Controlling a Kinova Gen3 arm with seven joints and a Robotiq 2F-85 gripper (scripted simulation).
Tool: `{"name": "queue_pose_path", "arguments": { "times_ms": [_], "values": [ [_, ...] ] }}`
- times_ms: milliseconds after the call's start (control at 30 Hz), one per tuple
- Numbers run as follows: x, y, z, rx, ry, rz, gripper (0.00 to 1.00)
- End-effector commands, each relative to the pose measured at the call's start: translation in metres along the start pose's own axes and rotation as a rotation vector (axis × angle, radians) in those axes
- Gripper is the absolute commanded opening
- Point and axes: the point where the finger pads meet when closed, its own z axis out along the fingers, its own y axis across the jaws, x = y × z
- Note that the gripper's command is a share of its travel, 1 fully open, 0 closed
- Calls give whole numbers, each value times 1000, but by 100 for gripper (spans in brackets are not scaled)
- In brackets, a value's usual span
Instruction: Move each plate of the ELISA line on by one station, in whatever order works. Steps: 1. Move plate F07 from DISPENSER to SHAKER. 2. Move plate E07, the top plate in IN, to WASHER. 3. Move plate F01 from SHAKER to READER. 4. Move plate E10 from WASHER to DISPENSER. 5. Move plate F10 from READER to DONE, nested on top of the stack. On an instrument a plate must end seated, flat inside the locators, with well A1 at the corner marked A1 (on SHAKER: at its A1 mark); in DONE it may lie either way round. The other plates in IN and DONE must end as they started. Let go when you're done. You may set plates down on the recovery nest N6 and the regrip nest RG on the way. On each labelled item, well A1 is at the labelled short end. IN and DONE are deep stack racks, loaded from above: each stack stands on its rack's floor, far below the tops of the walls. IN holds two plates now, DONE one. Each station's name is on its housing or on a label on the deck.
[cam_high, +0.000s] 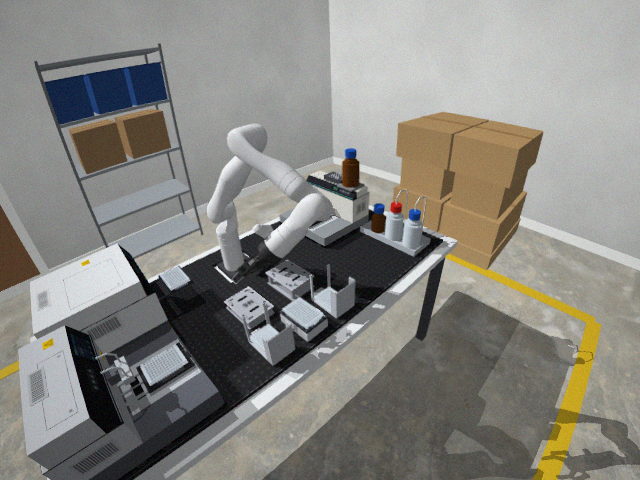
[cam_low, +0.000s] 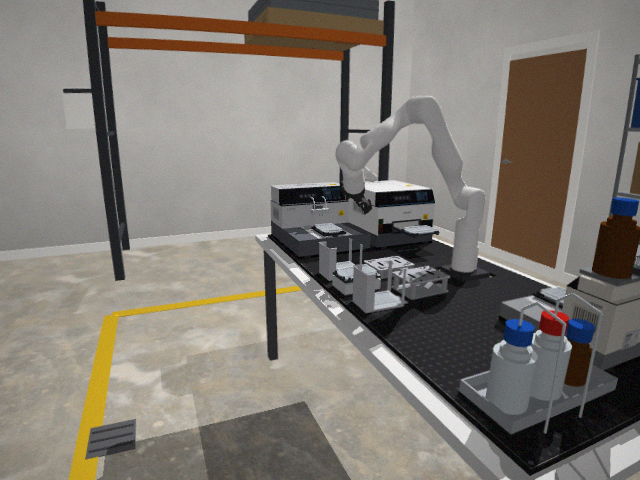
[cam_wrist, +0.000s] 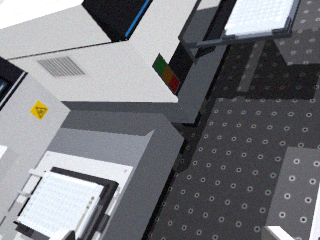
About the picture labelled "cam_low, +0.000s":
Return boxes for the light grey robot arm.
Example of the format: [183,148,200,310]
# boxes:
[335,96,485,272]

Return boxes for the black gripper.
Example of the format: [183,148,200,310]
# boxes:
[340,181,372,215]

